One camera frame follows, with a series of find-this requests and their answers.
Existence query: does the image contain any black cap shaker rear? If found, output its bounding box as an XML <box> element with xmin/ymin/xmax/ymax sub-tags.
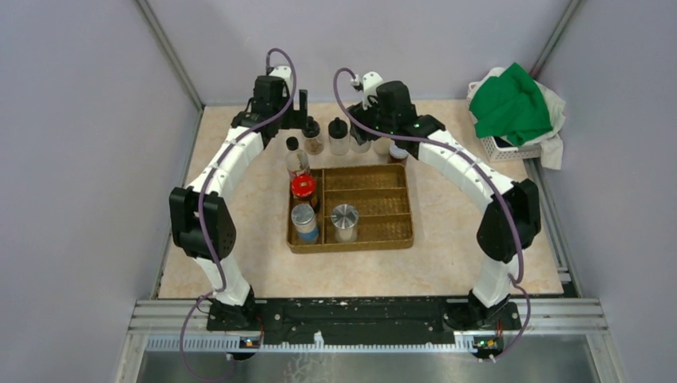
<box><xmin>328</xmin><ymin>117</ymin><xmax>350</xmax><ymax>156</ymax></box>

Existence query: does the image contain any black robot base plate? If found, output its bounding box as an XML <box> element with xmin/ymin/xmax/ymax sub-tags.
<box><xmin>206</xmin><ymin>296</ymin><xmax>522</xmax><ymax>346</ymax></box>

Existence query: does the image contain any aluminium frame rail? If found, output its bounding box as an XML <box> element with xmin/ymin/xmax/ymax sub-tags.
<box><xmin>117</xmin><ymin>160</ymin><xmax>627</xmax><ymax>382</ymax></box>

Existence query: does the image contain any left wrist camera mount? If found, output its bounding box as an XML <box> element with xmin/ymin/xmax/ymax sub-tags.
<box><xmin>268</xmin><ymin>65</ymin><xmax>294</xmax><ymax>89</ymax></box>

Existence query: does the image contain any white cloth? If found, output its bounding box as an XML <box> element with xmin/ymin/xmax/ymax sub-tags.
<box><xmin>466</xmin><ymin>67</ymin><xmax>566</xmax><ymax>170</ymax></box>

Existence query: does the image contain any green cloth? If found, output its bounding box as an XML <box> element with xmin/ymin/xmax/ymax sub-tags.
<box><xmin>469</xmin><ymin>62</ymin><xmax>553</xmax><ymax>147</ymax></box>

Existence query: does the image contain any small black cap bottle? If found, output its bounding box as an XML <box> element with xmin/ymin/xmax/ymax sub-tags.
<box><xmin>302</xmin><ymin>116</ymin><xmax>324</xmax><ymax>155</ymax></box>

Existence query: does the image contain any clear jar silver lid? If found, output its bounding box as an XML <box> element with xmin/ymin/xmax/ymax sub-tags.
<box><xmin>331</xmin><ymin>203</ymin><xmax>359</xmax><ymax>243</ymax></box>

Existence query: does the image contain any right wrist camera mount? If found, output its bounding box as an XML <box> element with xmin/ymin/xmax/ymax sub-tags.
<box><xmin>350</xmin><ymin>71</ymin><xmax>383</xmax><ymax>110</ymax></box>

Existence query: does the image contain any white lid dark jar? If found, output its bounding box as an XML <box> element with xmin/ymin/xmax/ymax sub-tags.
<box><xmin>388</xmin><ymin>146</ymin><xmax>409</xmax><ymax>164</ymax></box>

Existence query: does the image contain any woven bamboo divided tray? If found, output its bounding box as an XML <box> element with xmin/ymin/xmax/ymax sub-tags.
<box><xmin>286</xmin><ymin>164</ymin><xmax>414</xmax><ymax>254</ymax></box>

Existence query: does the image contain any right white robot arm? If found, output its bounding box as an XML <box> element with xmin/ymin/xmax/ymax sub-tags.
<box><xmin>344</xmin><ymin>72</ymin><xmax>541</xmax><ymax>329</ymax></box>

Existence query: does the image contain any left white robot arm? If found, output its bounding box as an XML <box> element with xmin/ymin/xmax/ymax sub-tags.
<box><xmin>168</xmin><ymin>66</ymin><xmax>307</xmax><ymax>330</ymax></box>

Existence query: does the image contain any white plastic basket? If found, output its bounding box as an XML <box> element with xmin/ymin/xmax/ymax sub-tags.
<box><xmin>480</xmin><ymin>136</ymin><xmax>541</xmax><ymax>162</ymax></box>

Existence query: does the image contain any yellow lid small bottle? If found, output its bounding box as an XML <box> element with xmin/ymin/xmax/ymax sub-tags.
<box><xmin>372</xmin><ymin>137</ymin><xmax>392</xmax><ymax>156</ymax></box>

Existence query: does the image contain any red lid sauce jar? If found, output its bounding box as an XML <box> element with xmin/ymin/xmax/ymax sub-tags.
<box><xmin>291</xmin><ymin>174</ymin><xmax>319</xmax><ymax>213</ymax></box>

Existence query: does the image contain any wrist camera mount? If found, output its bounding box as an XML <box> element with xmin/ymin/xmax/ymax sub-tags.
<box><xmin>268</xmin><ymin>65</ymin><xmax>294</xmax><ymax>89</ymax></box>
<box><xmin>350</xmin><ymin>71</ymin><xmax>383</xmax><ymax>110</ymax></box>

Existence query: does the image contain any black cap shaker front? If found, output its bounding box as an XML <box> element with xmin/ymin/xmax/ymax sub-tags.
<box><xmin>350</xmin><ymin>136</ymin><xmax>371</xmax><ymax>154</ymax></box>

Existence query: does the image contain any tall glass sauce bottle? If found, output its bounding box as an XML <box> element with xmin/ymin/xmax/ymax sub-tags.
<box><xmin>285</xmin><ymin>136</ymin><xmax>311</xmax><ymax>182</ymax></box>

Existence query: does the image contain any black cap shaker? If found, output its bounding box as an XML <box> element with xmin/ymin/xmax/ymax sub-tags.
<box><xmin>350</xmin><ymin>136</ymin><xmax>371</xmax><ymax>154</ymax></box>
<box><xmin>328</xmin><ymin>117</ymin><xmax>350</xmax><ymax>156</ymax></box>

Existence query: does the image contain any silver lid jar blue label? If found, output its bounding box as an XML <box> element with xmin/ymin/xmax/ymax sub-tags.
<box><xmin>291</xmin><ymin>203</ymin><xmax>319</xmax><ymax>244</ymax></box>

